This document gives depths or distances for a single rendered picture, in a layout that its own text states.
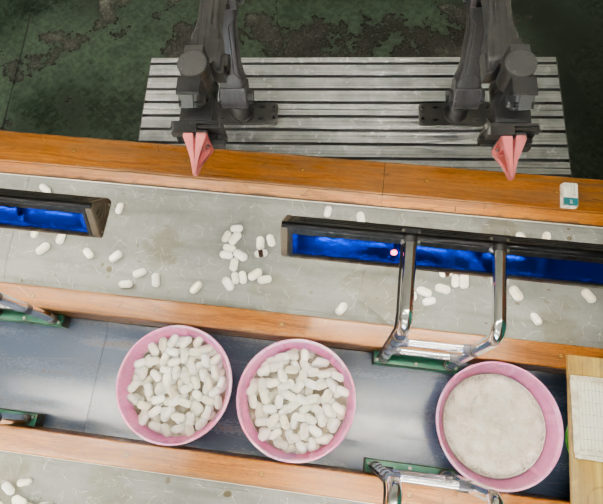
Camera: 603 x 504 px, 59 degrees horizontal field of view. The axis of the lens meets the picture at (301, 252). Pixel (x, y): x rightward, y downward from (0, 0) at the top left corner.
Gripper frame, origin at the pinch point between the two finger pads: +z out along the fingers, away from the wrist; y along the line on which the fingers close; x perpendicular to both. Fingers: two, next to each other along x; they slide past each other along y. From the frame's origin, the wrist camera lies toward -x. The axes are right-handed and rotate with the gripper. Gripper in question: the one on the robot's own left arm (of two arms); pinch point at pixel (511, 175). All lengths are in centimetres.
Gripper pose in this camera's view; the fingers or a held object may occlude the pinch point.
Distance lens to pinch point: 107.7
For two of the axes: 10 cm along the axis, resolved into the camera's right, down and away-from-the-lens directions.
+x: 0.6, 2.9, 9.6
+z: -0.4, 9.6, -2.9
